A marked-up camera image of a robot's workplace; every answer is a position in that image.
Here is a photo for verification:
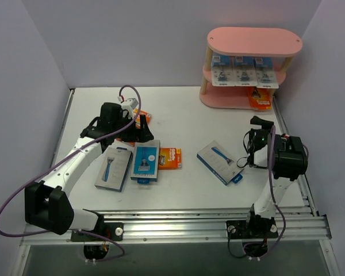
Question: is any grey Harry's box left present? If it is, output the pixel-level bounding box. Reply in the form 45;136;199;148
94;147;133;192

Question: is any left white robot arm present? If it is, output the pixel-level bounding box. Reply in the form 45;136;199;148
25;98;153;241

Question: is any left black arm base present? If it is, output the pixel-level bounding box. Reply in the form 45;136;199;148
70;223;124;267

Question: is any grey Harry's box right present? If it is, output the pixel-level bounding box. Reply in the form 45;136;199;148
197;140;243;186

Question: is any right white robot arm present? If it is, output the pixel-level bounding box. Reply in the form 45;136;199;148
243;116;308;237

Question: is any grey harry's box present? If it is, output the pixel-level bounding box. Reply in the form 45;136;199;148
197;140;243;186
94;147;133;192

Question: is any white Gillette SkinGuard blister pack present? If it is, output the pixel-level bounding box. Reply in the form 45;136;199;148
210;53;235;87

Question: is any blue razor blister pack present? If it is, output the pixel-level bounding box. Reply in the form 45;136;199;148
233;56;258;87

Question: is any orange Gillette box front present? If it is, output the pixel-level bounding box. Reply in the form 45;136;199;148
247;87;272;110

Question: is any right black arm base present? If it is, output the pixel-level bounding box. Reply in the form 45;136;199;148
225;220;279;260

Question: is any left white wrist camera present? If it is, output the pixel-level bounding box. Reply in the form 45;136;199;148
120;98;139;116

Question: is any orange gillette box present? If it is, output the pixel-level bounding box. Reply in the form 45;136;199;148
158;147;182;170
117;110;154;145
247;87;272;110

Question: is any aluminium rail frame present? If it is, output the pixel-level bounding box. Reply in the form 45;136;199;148
13;89;342;276

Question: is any pink three-tier shelf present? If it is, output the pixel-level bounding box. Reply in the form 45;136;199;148
200;27;302;110

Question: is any white blue Harry's box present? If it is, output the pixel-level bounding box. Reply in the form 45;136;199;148
131;140;160;185

